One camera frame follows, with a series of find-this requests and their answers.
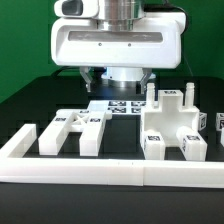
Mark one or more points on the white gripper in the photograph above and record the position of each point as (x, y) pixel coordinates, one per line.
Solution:
(154, 42)

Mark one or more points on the white chair back frame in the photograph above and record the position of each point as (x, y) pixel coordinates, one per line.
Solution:
(90, 124)

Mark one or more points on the white chair seat part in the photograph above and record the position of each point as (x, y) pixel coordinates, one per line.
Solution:
(172, 110)

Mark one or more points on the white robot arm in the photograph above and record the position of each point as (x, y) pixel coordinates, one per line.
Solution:
(119, 16)

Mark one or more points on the white fiducial marker sheet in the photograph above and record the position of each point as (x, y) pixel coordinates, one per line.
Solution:
(117, 107)

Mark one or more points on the white tagged cube nut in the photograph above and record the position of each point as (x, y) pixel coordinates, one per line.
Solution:
(202, 121)
(219, 121)

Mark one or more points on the white U-shaped obstacle fence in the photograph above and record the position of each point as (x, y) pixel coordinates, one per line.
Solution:
(16, 167)

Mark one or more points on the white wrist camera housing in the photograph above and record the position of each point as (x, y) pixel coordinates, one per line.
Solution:
(76, 8)

